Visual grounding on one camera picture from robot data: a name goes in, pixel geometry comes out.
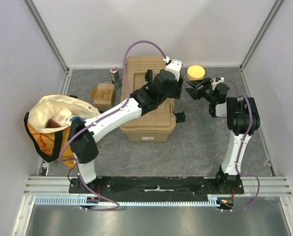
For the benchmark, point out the brown cardboard box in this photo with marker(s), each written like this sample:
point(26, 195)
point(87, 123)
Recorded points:
point(104, 96)

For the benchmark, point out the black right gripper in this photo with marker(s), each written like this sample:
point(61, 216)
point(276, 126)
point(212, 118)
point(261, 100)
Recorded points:
point(200, 89)

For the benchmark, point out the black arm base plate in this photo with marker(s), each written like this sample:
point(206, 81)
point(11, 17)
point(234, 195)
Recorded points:
point(201, 185)

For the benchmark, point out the white paper roll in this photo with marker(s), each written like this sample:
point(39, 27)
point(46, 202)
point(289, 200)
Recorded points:
point(62, 117)

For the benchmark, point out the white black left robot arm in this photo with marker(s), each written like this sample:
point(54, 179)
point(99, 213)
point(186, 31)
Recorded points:
point(84, 134)

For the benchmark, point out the tan plastic toolbox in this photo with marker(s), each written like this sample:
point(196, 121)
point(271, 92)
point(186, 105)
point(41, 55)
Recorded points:
point(156, 125)

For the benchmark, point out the red silver drink can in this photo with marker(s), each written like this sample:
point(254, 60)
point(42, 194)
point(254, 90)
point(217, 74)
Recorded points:
point(115, 77)

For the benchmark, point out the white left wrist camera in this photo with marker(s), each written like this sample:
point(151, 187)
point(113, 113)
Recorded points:
point(174, 66)

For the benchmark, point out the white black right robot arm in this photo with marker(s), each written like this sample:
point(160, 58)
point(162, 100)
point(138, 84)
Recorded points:
point(242, 121)

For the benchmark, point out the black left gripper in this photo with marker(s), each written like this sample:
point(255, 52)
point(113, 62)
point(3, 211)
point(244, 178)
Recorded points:
point(177, 89)

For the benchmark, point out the yellow canvas tote bag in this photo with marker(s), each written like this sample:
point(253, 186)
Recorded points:
point(47, 136)

